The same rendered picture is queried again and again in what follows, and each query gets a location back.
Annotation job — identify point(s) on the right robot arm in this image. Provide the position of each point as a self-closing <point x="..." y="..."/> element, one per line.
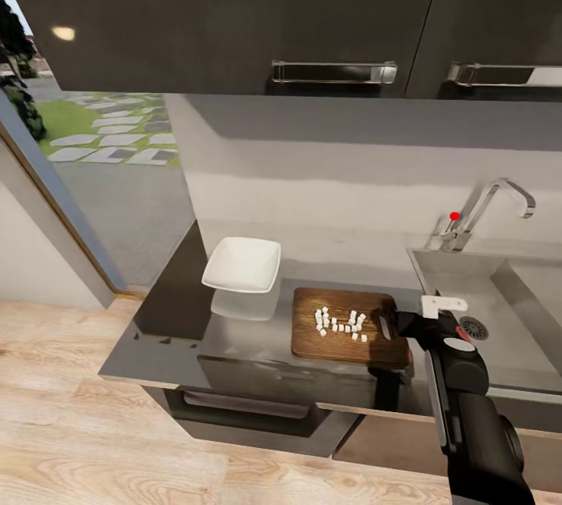
<point x="485" y="455"/>

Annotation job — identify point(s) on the drop in sink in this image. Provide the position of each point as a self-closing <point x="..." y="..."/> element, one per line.
<point x="514" y="301"/>

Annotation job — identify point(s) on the cutting board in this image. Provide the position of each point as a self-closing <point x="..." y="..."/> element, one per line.
<point x="306" y="340"/>

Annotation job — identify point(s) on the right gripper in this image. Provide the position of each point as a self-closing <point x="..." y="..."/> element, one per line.
<point x="411" y="324"/>

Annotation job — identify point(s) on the dishwasher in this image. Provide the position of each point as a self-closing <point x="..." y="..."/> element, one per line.
<point x="255" y="423"/>

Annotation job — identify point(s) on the parer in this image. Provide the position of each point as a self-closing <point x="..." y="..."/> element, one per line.
<point x="460" y="331"/>

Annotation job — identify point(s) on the bowl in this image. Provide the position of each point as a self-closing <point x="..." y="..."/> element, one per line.
<point x="243" y="265"/>

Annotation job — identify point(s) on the cabinet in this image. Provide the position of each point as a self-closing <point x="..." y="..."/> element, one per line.
<point x="476" y="50"/>

